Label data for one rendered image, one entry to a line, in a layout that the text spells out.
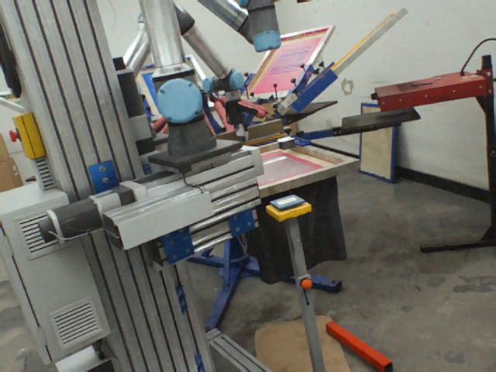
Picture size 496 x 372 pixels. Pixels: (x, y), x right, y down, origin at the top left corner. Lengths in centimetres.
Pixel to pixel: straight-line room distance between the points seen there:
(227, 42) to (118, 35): 140
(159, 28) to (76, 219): 54
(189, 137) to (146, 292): 55
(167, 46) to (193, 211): 43
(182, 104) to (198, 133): 18
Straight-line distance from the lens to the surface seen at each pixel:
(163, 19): 131
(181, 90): 128
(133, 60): 209
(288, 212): 169
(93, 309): 158
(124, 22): 653
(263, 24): 133
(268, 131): 248
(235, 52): 677
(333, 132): 314
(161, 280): 168
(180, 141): 144
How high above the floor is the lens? 152
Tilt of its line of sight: 16 degrees down
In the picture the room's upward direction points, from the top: 12 degrees counter-clockwise
